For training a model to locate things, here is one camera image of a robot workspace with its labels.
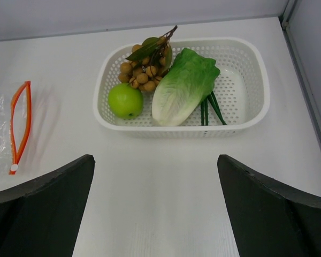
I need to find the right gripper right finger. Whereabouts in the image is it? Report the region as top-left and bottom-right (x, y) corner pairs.
(217, 155), (321, 256)

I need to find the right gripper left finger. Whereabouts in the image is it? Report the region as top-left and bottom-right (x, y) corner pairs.
(0, 155), (95, 256)

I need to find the clear zip bag orange seal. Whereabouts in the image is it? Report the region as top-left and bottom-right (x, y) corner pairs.
(0, 81), (33, 176)

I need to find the dark green fake vegetable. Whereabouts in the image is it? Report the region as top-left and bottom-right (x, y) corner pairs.
(200, 89), (228, 126)

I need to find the green fake apple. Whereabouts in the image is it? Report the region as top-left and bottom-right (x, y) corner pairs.
(108, 82), (144, 119)

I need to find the green fake lettuce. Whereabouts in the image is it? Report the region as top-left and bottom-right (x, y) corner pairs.
(151, 48), (220, 126)

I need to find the brown fake longan bunch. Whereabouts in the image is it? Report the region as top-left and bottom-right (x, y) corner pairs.
(118, 25), (178, 93)

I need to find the white perforated plastic basket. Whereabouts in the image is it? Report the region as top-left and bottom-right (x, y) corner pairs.
(93, 37), (270, 138)

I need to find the right aluminium frame post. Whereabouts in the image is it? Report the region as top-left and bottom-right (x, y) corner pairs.
(279, 1), (321, 146)

